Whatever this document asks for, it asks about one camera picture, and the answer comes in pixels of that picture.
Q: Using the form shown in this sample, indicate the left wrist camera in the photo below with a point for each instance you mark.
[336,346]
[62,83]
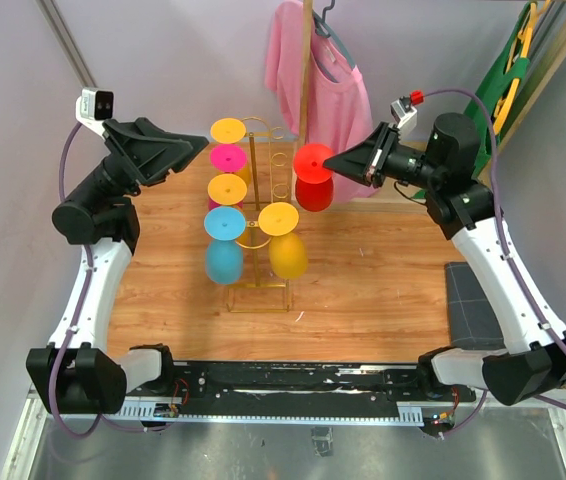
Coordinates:
[93,107]

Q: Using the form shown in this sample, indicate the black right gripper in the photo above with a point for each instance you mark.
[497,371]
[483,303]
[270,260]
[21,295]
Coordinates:
[364,162]

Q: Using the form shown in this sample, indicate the wooden stand post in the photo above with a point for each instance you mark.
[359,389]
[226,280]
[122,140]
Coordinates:
[305,77]

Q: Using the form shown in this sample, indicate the yellow wine glass front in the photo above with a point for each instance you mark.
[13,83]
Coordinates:
[287,252]

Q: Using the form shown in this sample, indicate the gold wire glass rack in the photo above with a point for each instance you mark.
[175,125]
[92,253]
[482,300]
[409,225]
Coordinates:
[278,172]

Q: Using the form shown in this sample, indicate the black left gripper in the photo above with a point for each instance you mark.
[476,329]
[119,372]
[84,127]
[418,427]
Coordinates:
[146,153]

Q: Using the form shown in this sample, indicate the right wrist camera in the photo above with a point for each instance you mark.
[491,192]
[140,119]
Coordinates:
[404,114]

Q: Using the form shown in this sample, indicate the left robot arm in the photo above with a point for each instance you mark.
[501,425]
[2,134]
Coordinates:
[73,373]

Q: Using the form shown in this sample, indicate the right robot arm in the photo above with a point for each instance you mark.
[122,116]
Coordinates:
[533,358]

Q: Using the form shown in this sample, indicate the dark grey grid mat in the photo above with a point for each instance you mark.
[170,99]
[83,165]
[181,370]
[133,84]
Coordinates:
[472,322]

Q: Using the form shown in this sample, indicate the grey clothes hanger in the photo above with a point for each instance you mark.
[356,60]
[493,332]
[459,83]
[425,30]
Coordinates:
[328,52]

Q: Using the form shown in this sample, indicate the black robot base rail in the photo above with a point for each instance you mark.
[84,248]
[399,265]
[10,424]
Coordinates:
[324,394]

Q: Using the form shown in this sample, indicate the yellow clothes hanger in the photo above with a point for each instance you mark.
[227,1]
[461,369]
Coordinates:
[518,59]

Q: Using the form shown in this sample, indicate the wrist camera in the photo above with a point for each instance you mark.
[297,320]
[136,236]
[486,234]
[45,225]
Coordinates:
[404,114]
[93,107]

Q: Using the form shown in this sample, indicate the red plastic wine glass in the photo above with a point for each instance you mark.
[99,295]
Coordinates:
[313,180]

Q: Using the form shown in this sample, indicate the pink plastic wine glass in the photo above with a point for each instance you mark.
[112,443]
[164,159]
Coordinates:
[228,158]

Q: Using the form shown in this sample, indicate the yellow wine glass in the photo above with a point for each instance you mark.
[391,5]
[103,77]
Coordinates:
[287,252]
[228,130]
[227,189]

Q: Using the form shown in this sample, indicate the blue plastic wine glass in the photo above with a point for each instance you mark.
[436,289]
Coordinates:
[224,257]

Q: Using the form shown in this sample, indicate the green t-shirt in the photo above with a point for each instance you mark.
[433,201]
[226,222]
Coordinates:
[490,90]

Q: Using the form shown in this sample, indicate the pink t-shirt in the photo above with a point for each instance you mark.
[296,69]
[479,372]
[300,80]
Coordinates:
[339,116]

